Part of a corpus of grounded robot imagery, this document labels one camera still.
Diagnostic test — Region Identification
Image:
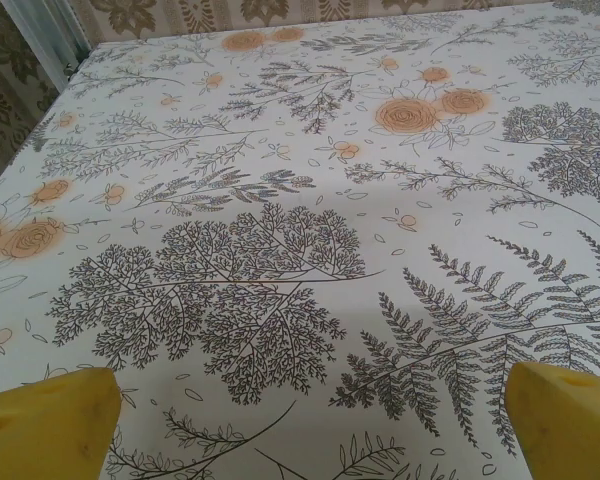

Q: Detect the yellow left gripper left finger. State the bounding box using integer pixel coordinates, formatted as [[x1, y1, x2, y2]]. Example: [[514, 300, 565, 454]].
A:
[[0, 367, 123, 480]]

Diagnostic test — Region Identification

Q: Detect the aluminium frame post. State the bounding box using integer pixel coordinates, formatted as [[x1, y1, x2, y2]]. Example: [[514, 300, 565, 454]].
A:
[[2, 0, 92, 94]]

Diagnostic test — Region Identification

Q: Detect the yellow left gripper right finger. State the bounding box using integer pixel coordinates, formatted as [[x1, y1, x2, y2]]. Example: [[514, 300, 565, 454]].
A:
[[508, 361, 600, 480]]

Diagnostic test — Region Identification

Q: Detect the floral printed tablecloth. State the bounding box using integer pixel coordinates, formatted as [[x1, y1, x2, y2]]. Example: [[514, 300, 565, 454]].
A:
[[0, 8, 600, 480]]

